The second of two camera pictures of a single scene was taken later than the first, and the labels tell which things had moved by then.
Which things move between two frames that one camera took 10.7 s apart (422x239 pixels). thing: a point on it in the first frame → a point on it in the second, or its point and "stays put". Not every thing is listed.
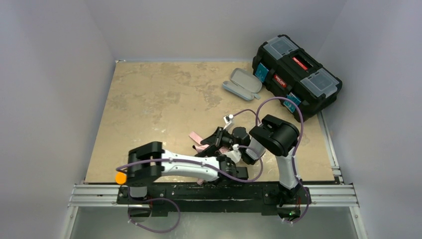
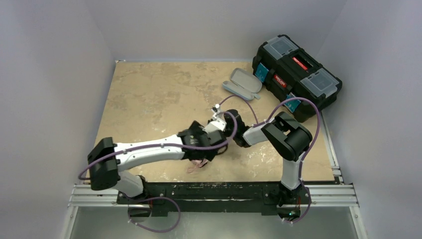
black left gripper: x=240 y=172 → x=208 y=153
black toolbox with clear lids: x=285 y=69 stays put
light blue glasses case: x=243 y=84 stays put
